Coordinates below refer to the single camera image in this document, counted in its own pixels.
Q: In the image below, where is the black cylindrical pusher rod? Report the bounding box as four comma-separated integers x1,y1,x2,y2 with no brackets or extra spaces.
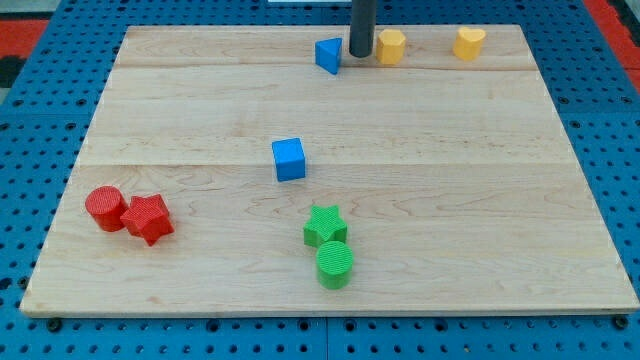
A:
349,0,377,58

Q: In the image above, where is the blue triangle block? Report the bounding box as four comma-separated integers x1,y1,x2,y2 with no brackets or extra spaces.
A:
314,38,342,75

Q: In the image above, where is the wooden board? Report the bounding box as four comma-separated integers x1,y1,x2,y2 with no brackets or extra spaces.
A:
21,25,639,318

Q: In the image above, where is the yellow hexagon block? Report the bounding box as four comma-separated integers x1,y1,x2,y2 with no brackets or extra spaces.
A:
376,29,406,65

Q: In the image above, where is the yellow heart block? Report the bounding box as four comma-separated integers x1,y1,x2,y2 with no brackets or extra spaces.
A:
452,26,486,61

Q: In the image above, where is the blue cube block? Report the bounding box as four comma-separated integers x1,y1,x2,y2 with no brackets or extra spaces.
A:
272,138,306,182

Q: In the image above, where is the green star block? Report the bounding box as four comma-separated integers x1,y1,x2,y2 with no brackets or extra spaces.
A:
303,205,348,248

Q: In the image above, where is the green cylinder block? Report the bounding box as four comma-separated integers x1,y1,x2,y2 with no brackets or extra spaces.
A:
316,241,354,290

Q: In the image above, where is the red star block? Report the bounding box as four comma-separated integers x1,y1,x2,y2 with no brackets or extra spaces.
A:
120,194,174,246

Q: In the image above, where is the red cylinder block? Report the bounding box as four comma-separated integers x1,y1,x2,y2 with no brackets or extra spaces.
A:
85,186,128,232

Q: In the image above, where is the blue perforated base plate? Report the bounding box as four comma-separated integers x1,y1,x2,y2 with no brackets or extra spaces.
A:
1,0,639,359

